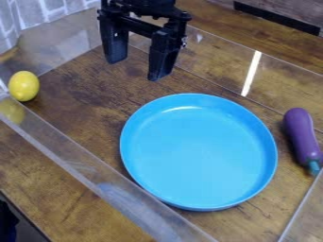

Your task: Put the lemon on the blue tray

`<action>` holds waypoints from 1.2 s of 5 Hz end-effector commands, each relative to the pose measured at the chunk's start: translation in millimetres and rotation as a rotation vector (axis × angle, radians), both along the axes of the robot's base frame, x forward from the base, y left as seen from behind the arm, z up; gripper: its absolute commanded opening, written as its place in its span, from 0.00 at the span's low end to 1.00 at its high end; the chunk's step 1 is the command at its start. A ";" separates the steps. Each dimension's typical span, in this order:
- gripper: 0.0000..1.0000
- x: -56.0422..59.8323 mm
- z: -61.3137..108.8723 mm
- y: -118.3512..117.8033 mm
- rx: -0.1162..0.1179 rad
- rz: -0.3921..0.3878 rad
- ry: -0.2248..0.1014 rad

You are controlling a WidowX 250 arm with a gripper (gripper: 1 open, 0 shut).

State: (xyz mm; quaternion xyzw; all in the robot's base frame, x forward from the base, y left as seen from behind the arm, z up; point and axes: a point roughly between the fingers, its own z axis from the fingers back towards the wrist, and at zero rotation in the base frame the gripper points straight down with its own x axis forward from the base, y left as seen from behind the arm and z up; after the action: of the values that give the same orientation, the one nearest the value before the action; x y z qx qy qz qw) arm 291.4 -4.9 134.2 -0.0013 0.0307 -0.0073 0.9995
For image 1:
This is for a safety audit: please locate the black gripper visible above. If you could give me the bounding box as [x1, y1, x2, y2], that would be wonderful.
[98, 0, 192, 81]

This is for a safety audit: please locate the yellow lemon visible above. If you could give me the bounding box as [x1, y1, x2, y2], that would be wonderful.
[8, 71, 40, 102]

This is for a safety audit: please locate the blue round tray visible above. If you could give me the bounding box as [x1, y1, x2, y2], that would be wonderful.
[120, 94, 278, 211]

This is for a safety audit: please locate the purple toy eggplant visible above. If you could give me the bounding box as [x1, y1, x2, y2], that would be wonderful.
[283, 108, 323, 176]

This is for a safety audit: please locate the clear acrylic enclosure wall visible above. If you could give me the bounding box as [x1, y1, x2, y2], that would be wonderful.
[0, 0, 323, 242]

